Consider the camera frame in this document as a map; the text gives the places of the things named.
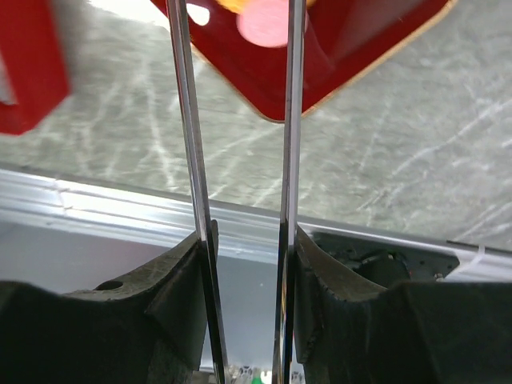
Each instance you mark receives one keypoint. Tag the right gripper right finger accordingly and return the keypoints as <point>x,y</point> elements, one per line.
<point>349,329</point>

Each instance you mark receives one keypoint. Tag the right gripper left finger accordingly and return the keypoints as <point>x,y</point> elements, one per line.
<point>146,326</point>

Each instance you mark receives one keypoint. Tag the red cookie box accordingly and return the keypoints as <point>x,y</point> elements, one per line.
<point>35,70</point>

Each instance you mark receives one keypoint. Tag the metal tongs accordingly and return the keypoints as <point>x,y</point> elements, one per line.
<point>288,229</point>

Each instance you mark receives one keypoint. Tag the pink round cookie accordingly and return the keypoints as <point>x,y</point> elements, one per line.
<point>264,23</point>

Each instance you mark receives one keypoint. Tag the dark red gold-rimmed tray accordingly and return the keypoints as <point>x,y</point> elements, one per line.
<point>344,39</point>

